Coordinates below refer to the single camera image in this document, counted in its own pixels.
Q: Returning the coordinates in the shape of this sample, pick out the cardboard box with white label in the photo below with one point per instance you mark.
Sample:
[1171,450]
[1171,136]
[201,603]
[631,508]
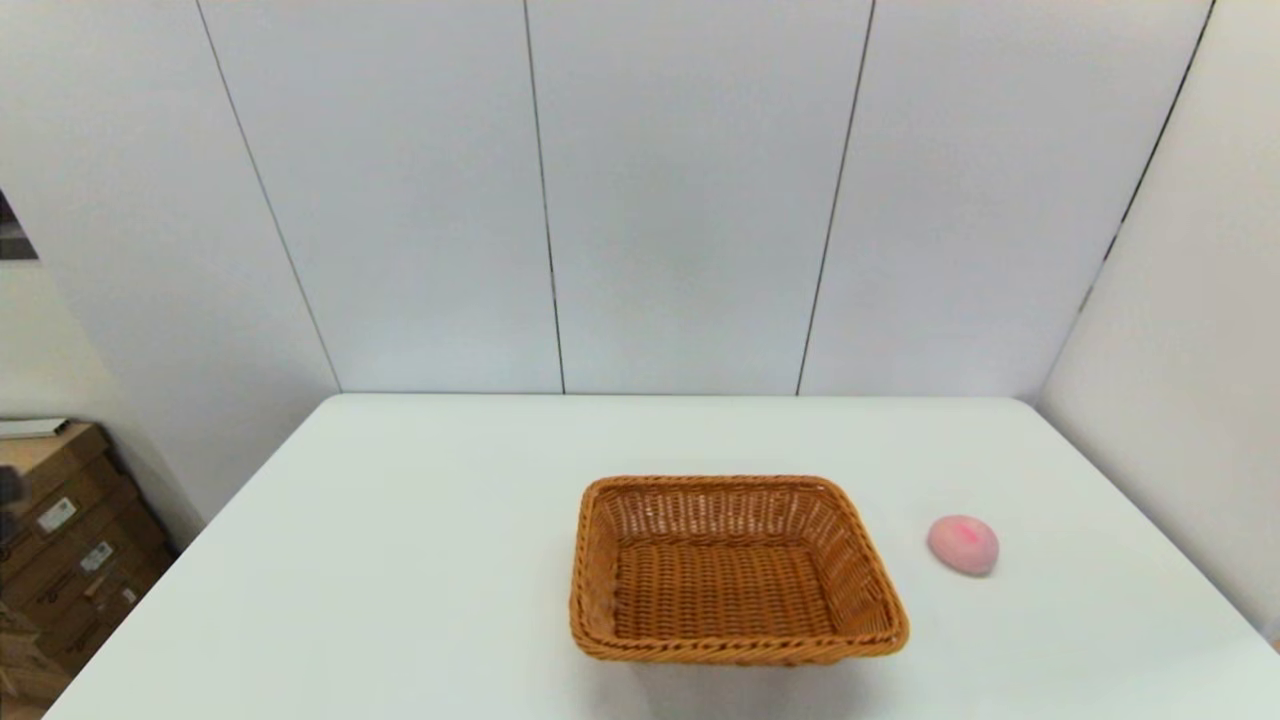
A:
[70,572]
[105,620]
[45,470]

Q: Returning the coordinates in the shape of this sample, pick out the crumpled brown cardboard box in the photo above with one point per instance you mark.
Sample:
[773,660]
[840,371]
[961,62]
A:
[25,660]

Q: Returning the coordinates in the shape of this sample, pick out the pink peach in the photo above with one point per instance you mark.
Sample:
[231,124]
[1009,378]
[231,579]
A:
[964,546]

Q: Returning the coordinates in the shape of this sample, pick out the brown woven wicker basket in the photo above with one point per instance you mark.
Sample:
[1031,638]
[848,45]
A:
[730,590]

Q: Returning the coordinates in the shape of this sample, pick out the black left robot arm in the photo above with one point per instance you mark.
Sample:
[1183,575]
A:
[8,488]

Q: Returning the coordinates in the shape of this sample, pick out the flat white board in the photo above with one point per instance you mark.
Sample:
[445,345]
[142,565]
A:
[30,428]

